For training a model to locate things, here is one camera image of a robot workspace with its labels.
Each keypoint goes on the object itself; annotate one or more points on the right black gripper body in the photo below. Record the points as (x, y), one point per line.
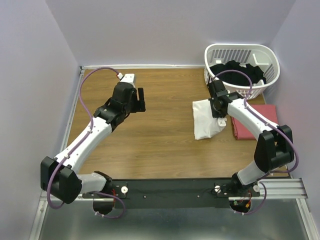
(215, 113)

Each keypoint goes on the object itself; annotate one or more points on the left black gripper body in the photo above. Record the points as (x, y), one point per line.
(131, 107)

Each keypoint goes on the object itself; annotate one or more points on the white printed t-shirt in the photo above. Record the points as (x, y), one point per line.
(206, 126)

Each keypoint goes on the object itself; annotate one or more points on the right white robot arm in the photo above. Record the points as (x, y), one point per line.
(274, 143)

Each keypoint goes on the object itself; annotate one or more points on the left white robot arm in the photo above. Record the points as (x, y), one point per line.
(59, 175)

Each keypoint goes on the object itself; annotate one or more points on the black clothes in basket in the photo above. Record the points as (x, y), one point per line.
(253, 72)

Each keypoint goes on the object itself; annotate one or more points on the folded red t-shirt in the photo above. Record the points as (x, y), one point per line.
(262, 112)

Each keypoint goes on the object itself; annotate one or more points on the white plastic laundry basket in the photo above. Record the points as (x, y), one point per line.
(254, 54)

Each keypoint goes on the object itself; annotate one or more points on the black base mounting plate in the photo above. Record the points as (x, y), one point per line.
(171, 193)

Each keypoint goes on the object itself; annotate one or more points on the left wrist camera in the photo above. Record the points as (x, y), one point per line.
(129, 78)

